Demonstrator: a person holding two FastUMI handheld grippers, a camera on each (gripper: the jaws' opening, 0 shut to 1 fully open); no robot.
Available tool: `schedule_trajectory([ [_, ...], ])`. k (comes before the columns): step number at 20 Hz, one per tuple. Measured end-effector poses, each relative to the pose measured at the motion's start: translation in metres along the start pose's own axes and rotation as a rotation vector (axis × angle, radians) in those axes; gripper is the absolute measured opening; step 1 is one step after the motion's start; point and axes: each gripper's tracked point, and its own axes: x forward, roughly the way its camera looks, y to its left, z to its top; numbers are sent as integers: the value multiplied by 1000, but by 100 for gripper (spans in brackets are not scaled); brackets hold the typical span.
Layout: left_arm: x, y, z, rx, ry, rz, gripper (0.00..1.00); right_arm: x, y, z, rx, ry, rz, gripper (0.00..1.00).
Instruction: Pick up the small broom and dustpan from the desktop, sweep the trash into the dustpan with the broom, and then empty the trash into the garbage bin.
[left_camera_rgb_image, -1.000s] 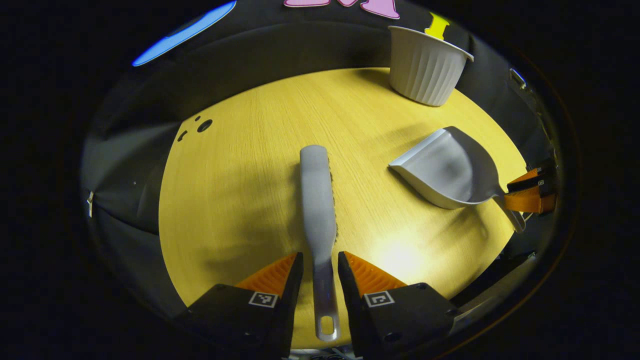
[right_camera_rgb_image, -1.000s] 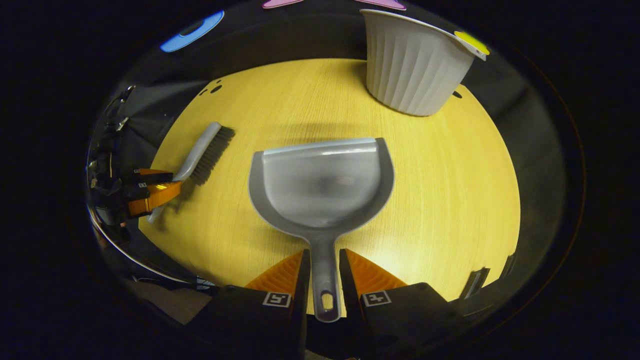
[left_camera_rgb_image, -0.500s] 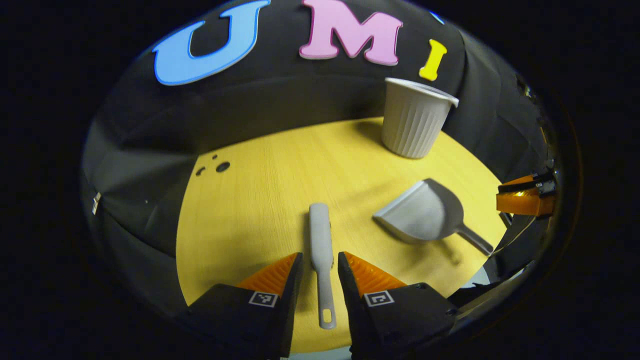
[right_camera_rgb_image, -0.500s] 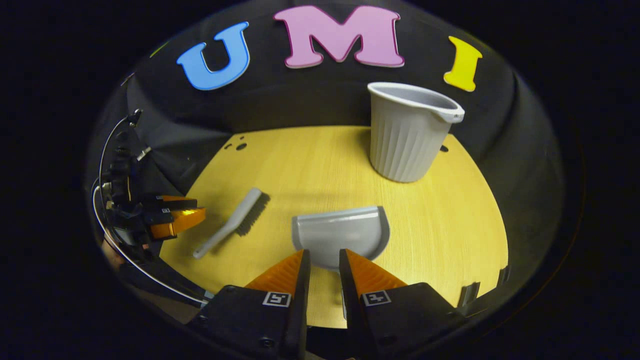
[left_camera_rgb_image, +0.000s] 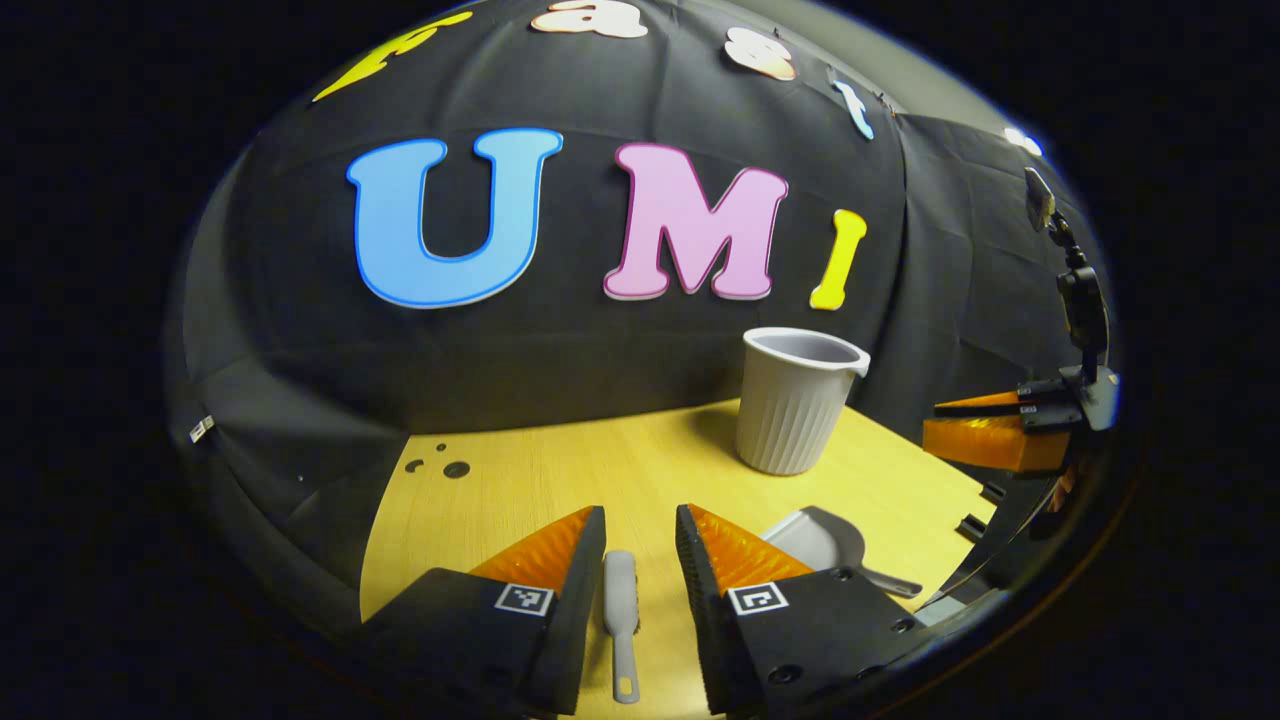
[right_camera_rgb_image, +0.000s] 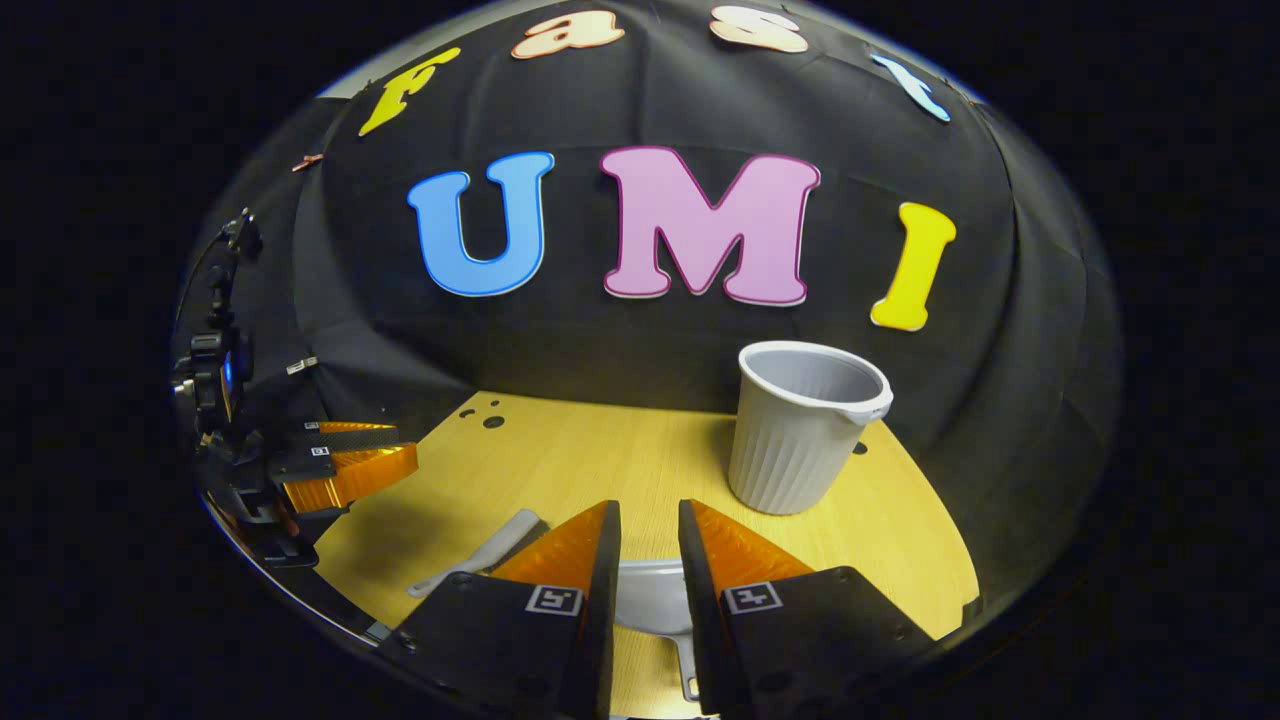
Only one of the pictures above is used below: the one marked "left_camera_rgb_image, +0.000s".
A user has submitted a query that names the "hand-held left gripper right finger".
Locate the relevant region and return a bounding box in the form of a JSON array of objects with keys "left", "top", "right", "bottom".
[{"left": 675, "top": 503, "right": 931, "bottom": 716}]

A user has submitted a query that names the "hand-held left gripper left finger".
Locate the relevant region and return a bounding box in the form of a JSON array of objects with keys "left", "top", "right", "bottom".
[{"left": 362, "top": 505, "right": 607, "bottom": 716}]

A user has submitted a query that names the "wooden desktop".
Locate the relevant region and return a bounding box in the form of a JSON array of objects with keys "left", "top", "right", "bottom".
[{"left": 360, "top": 398, "right": 999, "bottom": 716}]

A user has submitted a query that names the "black backdrop cloth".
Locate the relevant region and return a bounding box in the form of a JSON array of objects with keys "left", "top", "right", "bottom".
[{"left": 165, "top": 0, "right": 1111, "bottom": 641}]

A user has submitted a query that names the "grey dustpan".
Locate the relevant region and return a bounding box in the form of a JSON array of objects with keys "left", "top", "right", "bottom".
[{"left": 760, "top": 506, "right": 923, "bottom": 599}]

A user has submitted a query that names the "small grey broom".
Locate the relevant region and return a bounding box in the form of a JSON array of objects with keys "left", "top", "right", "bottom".
[{"left": 602, "top": 550, "right": 641, "bottom": 704}]

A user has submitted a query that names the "white ribbed garbage bin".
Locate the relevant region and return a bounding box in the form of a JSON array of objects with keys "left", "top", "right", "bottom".
[{"left": 735, "top": 327, "right": 871, "bottom": 476}]

